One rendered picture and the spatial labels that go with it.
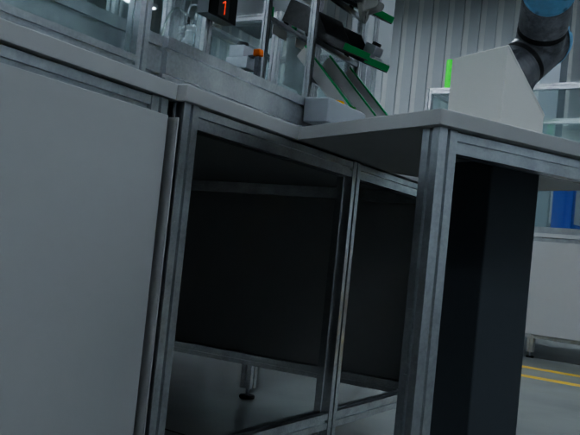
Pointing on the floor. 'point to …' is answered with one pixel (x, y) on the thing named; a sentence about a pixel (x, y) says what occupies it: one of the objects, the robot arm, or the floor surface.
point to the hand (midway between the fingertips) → (362, 18)
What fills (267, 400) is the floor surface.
